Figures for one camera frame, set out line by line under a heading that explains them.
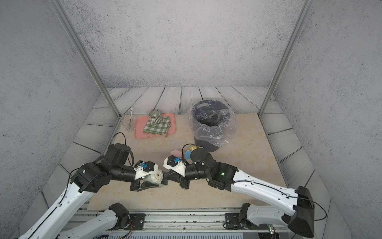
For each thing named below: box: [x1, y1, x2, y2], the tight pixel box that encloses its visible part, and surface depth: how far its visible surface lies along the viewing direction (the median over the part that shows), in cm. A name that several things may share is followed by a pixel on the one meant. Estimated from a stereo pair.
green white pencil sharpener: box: [143, 169, 168, 188], surface depth 59 cm
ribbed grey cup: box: [149, 109, 163, 126], surface depth 113 cm
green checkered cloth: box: [143, 116, 172, 138], surface depth 113 cm
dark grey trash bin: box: [191, 99, 231, 153], surface depth 86 cm
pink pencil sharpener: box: [170, 149, 183, 159], surface depth 93 cm
